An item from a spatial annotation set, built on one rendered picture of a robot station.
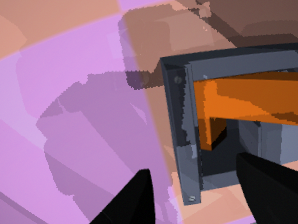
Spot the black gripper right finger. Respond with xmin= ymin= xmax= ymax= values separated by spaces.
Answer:
xmin=235 ymin=152 xmax=298 ymax=224

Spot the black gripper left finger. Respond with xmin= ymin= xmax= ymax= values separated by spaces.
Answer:
xmin=89 ymin=169 xmax=156 ymax=224

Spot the orange l-shaped part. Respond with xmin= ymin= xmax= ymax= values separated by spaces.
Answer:
xmin=193 ymin=71 xmax=298 ymax=151

